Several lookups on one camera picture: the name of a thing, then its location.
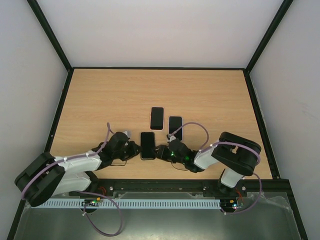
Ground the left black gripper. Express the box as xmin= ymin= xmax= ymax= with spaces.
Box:
xmin=113 ymin=141 xmax=143 ymax=162

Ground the black phone case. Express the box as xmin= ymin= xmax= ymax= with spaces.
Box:
xmin=139 ymin=131 xmax=156 ymax=161

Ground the lilac magsafe phone case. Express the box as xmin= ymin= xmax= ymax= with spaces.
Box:
xmin=167 ymin=115 xmax=185 ymax=142

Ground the pink phone case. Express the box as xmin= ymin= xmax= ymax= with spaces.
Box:
xmin=149 ymin=106 xmax=166 ymax=131

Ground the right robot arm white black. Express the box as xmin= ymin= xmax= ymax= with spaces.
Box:
xmin=155 ymin=131 xmax=262 ymax=196

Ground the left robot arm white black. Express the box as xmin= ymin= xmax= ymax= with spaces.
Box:
xmin=14 ymin=132 xmax=141 ymax=207

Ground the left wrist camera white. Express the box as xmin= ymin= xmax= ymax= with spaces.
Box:
xmin=123 ymin=130 xmax=132 ymax=140

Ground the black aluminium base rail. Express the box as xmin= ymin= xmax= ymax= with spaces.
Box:
xmin=69 ymin=178 xmax=291 ymax=198

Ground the white slotted cable duct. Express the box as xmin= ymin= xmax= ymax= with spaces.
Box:
xmin=38 ymin=198 xmax=221 ymax=210

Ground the black enclosure frame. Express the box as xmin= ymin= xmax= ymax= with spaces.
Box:
xmin=4 ymin=0 xmax=310 ymax=240

